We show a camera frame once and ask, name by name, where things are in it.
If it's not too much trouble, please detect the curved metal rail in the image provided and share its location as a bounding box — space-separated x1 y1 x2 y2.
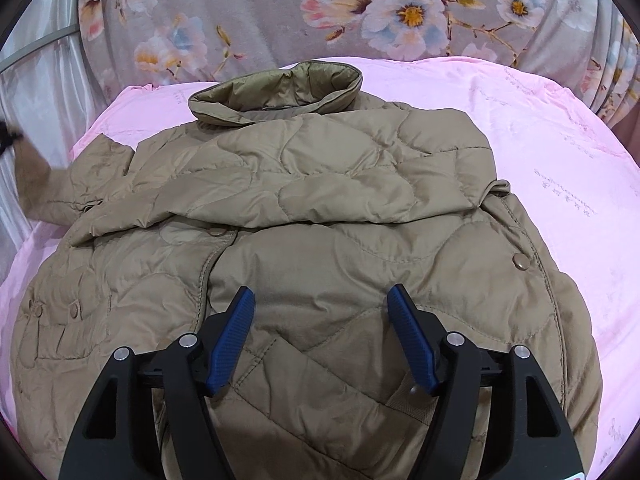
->
0 29 82 74

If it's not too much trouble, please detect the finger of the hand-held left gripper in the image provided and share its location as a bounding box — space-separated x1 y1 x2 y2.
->
0 120 24 157

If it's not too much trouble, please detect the tan quilted jacket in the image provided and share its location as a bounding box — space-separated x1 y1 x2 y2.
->
12 60 603 480

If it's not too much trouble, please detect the grey floral blanket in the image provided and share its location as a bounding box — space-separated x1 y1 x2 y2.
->
77 0 640 126

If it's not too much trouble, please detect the pink blanket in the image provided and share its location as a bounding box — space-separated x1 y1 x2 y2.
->
0 55 640 480

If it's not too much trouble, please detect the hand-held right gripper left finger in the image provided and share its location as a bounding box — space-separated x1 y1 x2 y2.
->
59 286 257 480

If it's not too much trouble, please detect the white satin curtain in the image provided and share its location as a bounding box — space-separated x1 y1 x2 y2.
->
0 0 126 281

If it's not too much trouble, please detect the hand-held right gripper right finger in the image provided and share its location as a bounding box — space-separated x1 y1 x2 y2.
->
386 284 586 480

